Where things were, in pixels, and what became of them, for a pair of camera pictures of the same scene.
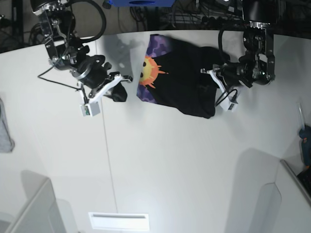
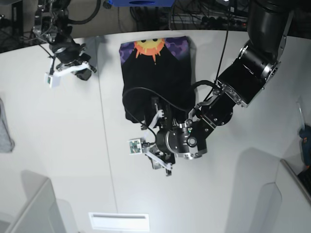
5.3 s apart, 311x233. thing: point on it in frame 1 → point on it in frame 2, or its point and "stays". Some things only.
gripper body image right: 234,72 → 178,139
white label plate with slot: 119,221 stays
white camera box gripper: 90,109 → 52,81
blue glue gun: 304,132 stays
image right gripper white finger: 227,99 → 160,114
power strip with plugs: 220,22 stays
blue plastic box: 143,3 stays
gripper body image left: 91,71 → 68,51
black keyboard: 304,176 stays
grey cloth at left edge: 7,142 stays
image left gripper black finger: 117,93 → 84,74
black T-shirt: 170,74 → 161,67
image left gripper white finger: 107,87 → 85,65
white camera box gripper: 228,105 → 135,146
